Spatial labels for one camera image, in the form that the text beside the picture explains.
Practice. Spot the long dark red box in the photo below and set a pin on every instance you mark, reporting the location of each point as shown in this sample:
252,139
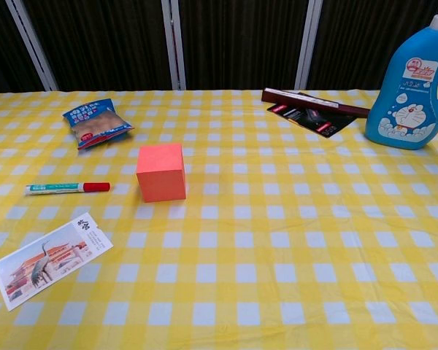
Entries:
288,97

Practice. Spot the dark pleated curtain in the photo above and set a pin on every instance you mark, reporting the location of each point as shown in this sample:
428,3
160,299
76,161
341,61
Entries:
106,40

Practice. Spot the blue snack bag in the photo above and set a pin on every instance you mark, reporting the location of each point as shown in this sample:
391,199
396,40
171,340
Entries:
95,124

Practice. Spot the white metal frame post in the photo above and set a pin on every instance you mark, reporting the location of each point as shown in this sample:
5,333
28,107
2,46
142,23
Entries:
31,43
174,43
308,43

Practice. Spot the teal and red pen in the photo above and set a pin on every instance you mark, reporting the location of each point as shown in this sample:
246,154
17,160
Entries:
58,187

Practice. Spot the palace and crane postcard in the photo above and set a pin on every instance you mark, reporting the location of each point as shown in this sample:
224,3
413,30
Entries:
51,259

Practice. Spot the orange cube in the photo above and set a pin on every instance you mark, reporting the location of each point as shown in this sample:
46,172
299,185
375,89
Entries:
160,175

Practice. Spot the yellow white checkered tablecloth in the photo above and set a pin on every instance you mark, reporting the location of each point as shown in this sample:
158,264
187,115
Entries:
263,237

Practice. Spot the black printed card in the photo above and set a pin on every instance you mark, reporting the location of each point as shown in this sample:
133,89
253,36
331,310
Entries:
314,118

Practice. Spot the blue pump detergent bottle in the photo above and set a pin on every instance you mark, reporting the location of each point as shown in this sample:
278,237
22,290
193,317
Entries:
405,91

